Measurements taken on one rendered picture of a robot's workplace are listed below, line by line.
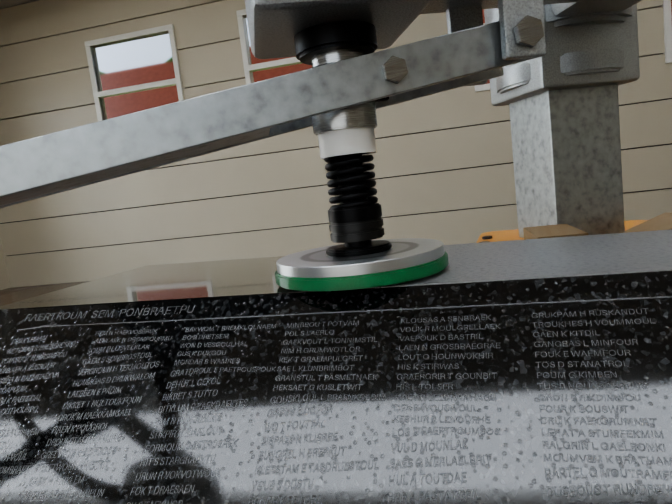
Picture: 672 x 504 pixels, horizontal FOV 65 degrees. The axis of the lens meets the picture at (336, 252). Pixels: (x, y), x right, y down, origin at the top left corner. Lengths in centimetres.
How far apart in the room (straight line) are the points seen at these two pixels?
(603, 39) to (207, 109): 107
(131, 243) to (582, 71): 738
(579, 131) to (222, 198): 634
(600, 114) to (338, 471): 117
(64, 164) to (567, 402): 55
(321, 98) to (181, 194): 713
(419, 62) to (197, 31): 717
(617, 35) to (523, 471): 117
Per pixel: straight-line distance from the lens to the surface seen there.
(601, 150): 149
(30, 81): 910
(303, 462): 54
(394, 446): 52
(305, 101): 61
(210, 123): 61
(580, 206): 145
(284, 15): 61
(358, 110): 64
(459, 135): 679
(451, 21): 82
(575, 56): 141
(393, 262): 58
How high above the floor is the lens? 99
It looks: 7 degrees down
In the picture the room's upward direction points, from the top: 7 degrees counter-clockwise
